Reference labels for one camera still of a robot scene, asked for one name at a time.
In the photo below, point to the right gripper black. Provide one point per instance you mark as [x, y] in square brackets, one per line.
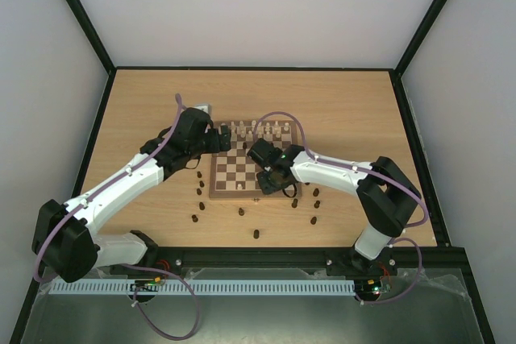
[258, 151]

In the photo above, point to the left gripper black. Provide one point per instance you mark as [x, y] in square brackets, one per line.
[216, 145]

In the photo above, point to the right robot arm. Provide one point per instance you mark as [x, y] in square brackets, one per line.
[387, 196]

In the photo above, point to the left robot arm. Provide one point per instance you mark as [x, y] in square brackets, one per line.
[66, 237]

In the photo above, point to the wooden chess board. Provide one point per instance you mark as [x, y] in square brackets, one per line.
[232, 167]

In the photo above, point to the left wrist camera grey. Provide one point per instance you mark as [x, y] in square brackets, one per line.
[204, 107]

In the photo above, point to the light blue cable duct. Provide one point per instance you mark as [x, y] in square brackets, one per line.
[207, 287]

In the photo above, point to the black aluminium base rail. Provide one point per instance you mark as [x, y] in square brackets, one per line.
[336, 261]

